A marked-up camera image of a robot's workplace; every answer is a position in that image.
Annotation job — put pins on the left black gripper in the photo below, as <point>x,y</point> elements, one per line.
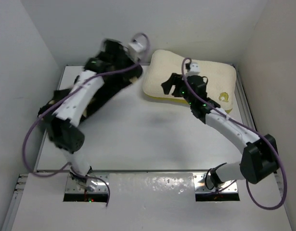
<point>126,55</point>

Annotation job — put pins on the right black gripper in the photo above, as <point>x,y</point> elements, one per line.
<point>177,80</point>

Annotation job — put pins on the black floral pillowcase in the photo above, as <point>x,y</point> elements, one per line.
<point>112,86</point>

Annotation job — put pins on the cream yellow pillow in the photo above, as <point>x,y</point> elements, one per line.
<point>221,78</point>

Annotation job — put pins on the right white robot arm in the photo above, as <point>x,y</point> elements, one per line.
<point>258,160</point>

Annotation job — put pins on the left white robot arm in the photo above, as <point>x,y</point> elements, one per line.
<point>103,76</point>

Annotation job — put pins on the white front cover board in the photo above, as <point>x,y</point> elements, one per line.
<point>141,202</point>

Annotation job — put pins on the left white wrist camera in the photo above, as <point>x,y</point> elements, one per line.
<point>136,50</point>

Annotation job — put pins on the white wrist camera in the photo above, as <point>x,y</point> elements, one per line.
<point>136,50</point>
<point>193,69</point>

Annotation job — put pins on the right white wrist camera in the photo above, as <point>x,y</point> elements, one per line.
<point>193,69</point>

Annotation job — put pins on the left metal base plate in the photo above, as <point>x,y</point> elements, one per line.
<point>74,185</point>

